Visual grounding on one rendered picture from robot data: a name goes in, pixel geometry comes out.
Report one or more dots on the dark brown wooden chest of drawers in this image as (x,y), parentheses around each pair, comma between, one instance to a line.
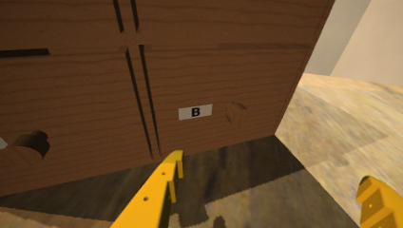
(132,37)

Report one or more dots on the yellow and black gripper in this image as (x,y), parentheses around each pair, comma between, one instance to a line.
(382,207)

